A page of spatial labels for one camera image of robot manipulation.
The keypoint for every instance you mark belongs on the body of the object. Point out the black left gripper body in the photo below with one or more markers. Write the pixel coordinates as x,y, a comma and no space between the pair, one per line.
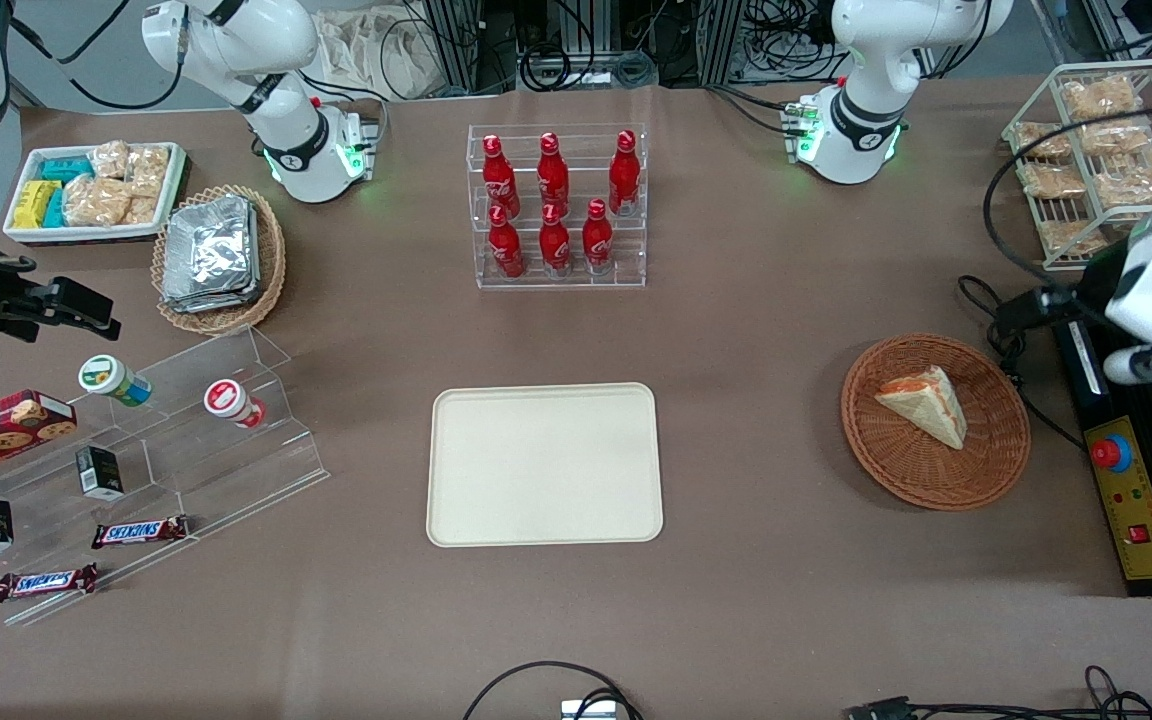
1096,283

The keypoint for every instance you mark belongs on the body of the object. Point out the triangle sandwich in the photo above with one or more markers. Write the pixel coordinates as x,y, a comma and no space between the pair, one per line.
926,405

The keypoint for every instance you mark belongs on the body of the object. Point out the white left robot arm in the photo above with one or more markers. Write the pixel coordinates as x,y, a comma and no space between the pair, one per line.
866,60

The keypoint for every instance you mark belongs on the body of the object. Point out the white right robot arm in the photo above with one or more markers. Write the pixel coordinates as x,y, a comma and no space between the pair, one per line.
266,60

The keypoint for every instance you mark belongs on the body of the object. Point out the round brown wicker basket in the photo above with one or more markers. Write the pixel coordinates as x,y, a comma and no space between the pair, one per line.
936,480

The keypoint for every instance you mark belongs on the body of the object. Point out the oval tan wicker basket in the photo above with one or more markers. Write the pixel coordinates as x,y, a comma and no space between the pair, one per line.
271,270

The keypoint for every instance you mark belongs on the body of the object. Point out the cream plastic tray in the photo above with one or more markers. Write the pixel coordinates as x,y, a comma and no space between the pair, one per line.
544,465

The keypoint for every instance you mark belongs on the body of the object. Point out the clear puffed snack bag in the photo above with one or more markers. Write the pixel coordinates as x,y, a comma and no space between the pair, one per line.
1071,235
94,202
1042,140
141,210
1099,97
110,160
1116,137
1054,181
1136,180
147,170

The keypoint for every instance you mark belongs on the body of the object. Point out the green lid cup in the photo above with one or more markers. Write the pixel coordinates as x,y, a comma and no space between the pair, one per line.
111,378

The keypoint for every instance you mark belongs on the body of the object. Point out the white rectangular snack bin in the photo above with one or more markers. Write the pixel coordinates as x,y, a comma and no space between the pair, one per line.
21,232

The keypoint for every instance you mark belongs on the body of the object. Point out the teal snack pack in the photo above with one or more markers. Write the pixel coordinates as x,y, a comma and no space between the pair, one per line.
55,208
68,169

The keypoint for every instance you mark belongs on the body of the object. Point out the yellow snack pack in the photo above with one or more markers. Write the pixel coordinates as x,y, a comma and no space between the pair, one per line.
34,204

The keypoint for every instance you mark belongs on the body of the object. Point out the silver foil pouch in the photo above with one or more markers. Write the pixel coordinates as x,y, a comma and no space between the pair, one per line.
209,250

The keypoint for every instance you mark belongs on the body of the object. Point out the red emergency stop button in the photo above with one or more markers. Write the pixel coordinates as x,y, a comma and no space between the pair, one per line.
1112,453

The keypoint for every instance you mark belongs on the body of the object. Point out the red lid cup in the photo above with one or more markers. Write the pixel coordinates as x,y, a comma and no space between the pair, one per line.
231,402

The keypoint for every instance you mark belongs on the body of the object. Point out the clear acrylic stepped stand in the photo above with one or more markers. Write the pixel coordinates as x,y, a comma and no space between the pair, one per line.
226,480

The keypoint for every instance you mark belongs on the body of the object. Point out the snickers chocolate bar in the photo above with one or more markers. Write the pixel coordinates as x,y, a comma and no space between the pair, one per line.
139,532
44,582

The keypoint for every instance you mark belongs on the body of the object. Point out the black yellow control box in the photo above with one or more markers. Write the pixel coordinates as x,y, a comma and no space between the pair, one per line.
1136,560

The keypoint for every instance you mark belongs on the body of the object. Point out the white cloth bag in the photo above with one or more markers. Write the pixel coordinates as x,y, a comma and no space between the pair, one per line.
376,50

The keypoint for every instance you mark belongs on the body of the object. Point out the red cola bottle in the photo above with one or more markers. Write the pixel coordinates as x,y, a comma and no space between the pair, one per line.
624,175
499,180
506,250
553,175
555,245
597,240

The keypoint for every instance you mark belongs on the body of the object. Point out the clear acrylic bottle rack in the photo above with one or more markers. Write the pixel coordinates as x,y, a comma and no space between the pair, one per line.
576,280

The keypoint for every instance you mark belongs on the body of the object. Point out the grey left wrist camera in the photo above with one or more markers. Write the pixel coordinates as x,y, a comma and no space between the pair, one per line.
1141,366

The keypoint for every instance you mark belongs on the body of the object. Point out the aluminium frame post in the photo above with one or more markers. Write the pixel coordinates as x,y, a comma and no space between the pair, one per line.
466,40
723,40

